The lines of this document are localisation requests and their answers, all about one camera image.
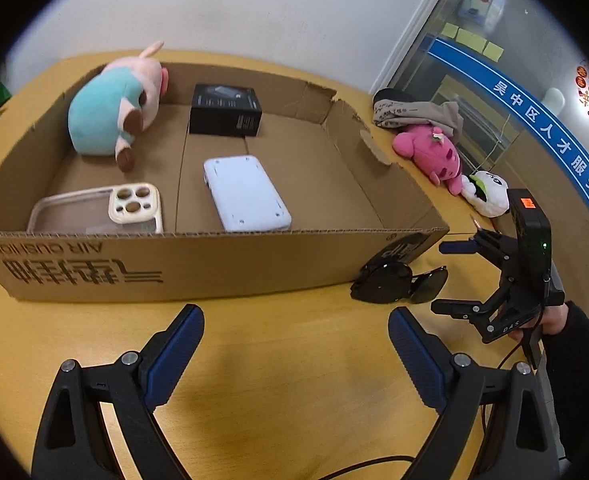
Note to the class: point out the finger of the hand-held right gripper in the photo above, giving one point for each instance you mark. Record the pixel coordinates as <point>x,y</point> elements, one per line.
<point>474,310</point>
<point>491,247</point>

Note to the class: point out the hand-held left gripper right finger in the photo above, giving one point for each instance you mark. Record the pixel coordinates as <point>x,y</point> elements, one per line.
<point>409,345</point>

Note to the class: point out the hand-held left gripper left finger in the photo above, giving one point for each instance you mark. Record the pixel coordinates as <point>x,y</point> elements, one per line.
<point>184,340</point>

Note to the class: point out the black sunglasses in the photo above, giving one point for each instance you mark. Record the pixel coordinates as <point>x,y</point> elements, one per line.
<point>389,282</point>

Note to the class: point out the cardboard box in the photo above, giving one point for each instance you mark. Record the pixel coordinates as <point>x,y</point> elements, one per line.
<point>199,270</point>

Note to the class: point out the pink pig plush toy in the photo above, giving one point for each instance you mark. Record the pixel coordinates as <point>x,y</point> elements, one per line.
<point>99,110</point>

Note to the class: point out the person's right forearm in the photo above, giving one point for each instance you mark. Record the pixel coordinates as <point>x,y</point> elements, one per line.
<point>579,390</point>

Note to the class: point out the person's right hand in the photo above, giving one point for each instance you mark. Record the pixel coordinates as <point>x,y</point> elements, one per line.
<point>555,319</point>

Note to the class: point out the white panda plush toy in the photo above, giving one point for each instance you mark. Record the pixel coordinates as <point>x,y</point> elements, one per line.
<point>486,195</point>

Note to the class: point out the magenta plush toy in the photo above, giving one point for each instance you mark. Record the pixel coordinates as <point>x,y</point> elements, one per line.
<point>434,155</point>

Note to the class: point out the blue window banner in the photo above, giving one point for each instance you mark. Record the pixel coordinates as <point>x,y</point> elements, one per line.
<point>534,120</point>

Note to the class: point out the clear phone case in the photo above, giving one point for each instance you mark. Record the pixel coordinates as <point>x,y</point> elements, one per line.
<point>134,205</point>

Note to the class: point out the beige printed cloth bag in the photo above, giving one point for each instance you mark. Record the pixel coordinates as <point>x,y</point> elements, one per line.
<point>414,112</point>

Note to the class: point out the white flat device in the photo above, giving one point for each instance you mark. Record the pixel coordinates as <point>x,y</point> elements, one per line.
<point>247,192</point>

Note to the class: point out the yellow sticky note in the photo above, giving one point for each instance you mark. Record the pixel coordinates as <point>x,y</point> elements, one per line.
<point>471,39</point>
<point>493,51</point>
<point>450,31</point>

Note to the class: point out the small black box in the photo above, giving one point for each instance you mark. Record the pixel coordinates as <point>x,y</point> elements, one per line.
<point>224,110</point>

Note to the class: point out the cartoon window poster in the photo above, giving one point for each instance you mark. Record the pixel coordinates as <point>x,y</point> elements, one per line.
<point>481,0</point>

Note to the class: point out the white door frame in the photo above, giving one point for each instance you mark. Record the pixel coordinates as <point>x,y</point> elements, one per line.
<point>414,25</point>

